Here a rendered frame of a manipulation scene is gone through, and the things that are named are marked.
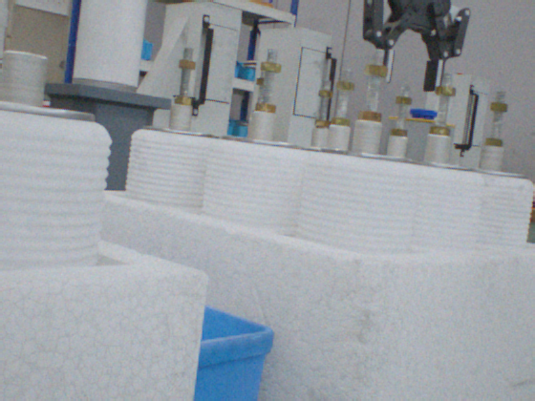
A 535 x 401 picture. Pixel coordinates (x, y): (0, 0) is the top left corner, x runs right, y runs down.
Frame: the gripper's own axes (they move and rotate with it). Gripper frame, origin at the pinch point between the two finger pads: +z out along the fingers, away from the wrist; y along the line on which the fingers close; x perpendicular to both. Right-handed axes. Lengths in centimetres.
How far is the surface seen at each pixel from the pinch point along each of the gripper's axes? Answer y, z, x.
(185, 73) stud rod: 26.6, 3.9, -1.4
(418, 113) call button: -11.3, 3.0, -12.3
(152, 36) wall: -217, -115, -903
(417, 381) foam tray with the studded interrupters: 14.4, 26.8, 27.1
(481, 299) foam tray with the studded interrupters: 6.0, 20.9, 23.6
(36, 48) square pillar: -36, -51, -627
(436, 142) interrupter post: 7.4, 7.8, 16.2
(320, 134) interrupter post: 5.2, 7.8, -9.9
